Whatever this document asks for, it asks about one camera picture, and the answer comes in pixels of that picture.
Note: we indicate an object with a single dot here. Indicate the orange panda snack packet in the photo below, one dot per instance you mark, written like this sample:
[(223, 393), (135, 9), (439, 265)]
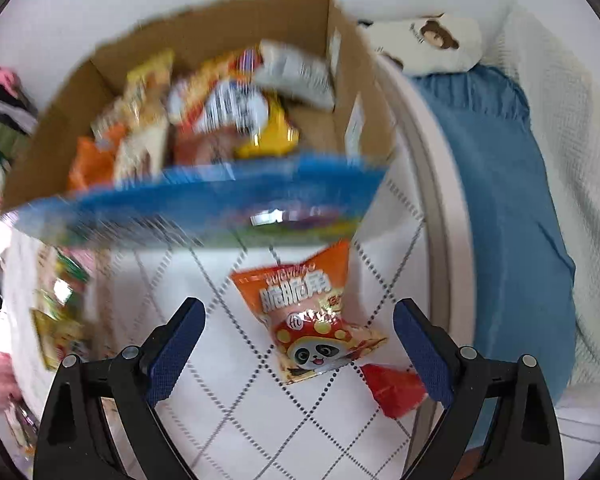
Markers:
[(305, 310)]

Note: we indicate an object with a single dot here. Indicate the hanging clothes on rack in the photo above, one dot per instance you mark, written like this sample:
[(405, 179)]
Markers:
[(2, 130)]

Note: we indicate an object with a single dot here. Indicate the cardboard box blue print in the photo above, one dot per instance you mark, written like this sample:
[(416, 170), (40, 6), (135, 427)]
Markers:
[(220, 205)]

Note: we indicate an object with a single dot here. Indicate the green snack packet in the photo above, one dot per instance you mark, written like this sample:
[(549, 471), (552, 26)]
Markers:
[(72, 270)]

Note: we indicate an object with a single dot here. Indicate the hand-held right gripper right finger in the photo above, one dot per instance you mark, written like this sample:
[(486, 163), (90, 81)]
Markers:
[(422, 352)]

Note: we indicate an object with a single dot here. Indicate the bear print pillow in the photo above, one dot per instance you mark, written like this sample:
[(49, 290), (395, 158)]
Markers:
[(430, 40)]

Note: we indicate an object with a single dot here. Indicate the red triangular snack packet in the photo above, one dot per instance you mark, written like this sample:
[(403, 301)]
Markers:
[(395, 390)]

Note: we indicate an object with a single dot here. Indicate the white snack packet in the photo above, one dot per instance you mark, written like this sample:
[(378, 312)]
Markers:
[(300, 75)]

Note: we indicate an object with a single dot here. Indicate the blue bed sheet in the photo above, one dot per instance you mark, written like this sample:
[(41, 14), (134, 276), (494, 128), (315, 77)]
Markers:
[(505, 210)]

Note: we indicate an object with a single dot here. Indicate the yellow biscuit packet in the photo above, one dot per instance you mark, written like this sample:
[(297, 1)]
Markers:
[(147, 85)]

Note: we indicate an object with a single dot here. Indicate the yellow cartoon face snack packet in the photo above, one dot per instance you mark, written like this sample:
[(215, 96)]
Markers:
[(60, 335)]

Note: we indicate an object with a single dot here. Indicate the yellow instant noodle packet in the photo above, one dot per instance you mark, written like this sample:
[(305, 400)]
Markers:
[(230, 105)]

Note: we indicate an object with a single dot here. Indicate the white patterned quilt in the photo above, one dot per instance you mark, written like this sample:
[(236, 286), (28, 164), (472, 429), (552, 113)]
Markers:
[(230, 410)]

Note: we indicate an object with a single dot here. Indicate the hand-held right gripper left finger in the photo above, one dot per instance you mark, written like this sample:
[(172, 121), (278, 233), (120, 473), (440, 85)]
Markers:
[(175, 352)]

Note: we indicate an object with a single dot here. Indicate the white waffle blanket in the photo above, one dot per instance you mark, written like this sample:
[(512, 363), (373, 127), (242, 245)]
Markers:
[(570, 135)]

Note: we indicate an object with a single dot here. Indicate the pink plush item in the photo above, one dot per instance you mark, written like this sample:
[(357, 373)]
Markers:
[(5, 76)]

